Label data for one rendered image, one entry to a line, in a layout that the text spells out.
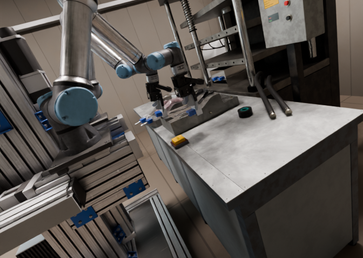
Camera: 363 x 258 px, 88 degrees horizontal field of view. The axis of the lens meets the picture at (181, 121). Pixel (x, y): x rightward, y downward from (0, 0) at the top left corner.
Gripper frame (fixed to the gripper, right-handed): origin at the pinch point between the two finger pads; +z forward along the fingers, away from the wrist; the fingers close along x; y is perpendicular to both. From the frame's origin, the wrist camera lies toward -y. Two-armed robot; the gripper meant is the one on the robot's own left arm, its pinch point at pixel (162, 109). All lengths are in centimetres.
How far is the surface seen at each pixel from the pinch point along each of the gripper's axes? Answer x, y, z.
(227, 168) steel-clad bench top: 69, -2, 4
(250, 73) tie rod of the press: 5, -72, -11
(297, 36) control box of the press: 33, -81, -33
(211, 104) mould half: 18.5, -27.6, -1.4
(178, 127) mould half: 19.4, -2.7, 6.6
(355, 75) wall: -14, -257, 33
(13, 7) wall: -289, 120, -116
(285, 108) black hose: 56, -47, -4
